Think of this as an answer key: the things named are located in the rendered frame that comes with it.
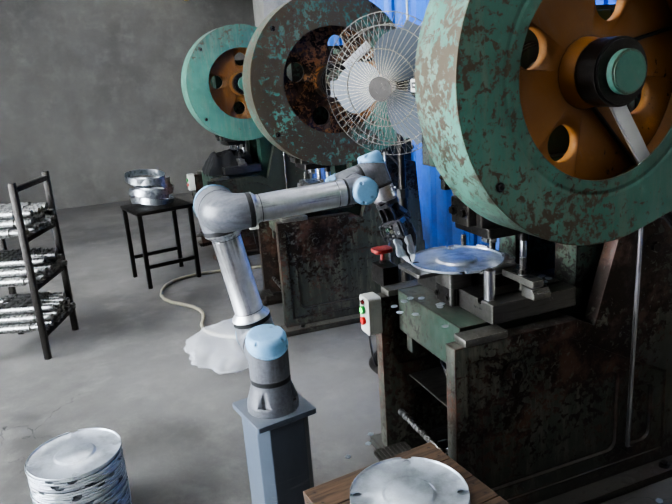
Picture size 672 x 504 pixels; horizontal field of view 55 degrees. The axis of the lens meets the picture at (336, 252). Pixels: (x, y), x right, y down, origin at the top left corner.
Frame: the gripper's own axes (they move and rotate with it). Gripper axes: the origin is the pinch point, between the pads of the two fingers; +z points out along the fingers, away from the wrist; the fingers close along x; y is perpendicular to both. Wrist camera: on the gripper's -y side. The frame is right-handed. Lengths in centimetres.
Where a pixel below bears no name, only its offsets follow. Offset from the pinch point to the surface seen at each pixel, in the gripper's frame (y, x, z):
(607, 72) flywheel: 27, 68, -33
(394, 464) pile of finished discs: 48, -7, 41
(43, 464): 59, -118, 17
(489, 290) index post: 9.5, 22.3, 13.6
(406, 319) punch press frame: -7.6, -12.0, 21.2
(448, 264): 1.1, 11.0, 4.9
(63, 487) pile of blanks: 64, -107, 24
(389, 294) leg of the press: -11.1, -16.0, 12.2
